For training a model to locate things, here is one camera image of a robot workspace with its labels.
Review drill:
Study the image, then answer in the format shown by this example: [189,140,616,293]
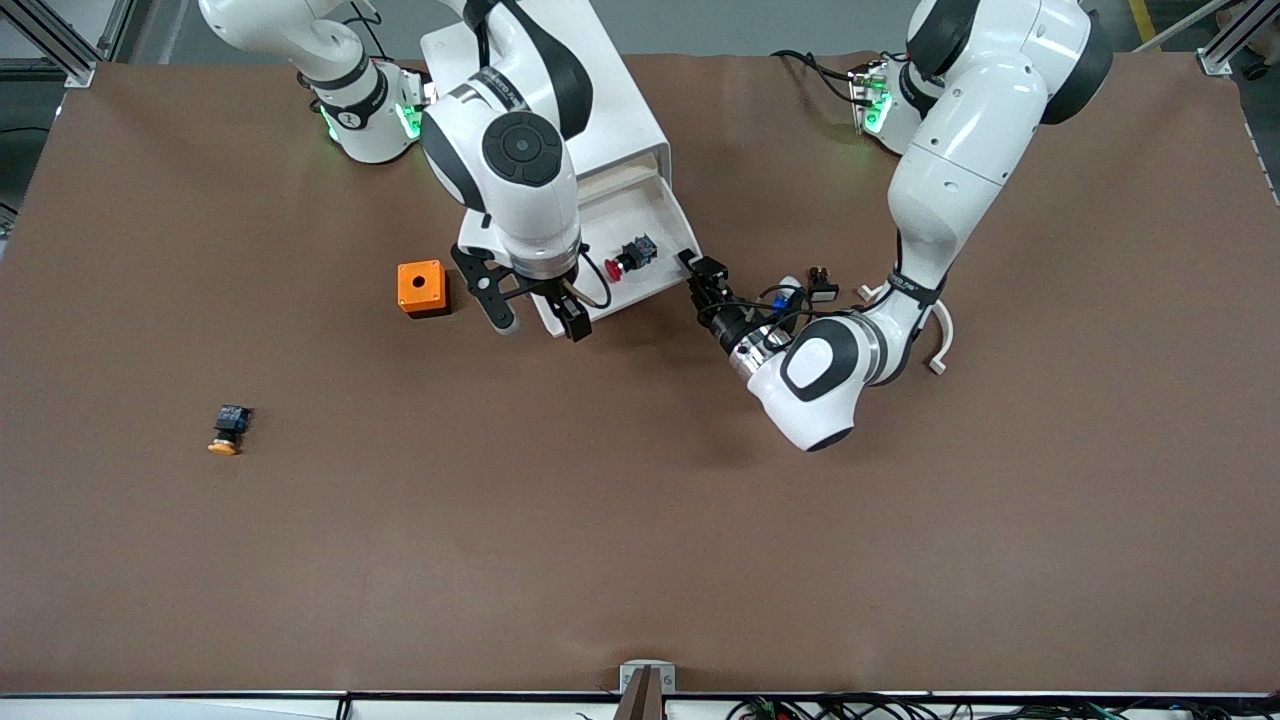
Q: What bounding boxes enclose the red push button switch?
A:
[604,234,659,281]

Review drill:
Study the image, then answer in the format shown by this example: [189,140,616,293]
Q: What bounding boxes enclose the white curved plastic piece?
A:
[857,283,956,376]

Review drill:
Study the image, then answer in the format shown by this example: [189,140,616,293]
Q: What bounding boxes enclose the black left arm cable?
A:
[700,285,816,333]

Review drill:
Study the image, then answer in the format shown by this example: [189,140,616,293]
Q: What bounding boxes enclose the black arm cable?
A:
[575,248,614,309]
[700,285,816,333]

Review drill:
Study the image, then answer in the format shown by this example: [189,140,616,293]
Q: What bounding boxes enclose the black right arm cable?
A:
[575,248,614,309]

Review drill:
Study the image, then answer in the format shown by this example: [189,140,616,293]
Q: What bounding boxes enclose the orange button enclosure box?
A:
[397,260,451,319]

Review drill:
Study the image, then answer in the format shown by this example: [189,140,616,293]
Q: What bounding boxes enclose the black base cable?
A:
[770,48,863,103]
[340,5,401,63]

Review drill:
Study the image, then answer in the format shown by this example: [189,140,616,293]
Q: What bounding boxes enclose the orange push button switch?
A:
[207,405,253,457]

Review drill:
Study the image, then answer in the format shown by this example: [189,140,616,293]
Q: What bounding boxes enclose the silver metal bracket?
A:
[618,660,678,696]

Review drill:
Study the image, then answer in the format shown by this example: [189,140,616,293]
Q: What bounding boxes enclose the tangled black cables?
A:
[725,693,1280,720]

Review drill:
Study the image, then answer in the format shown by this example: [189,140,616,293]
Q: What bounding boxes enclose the aluminium frame profile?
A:
[1197,0,1280,77]
[20,0,98,87]

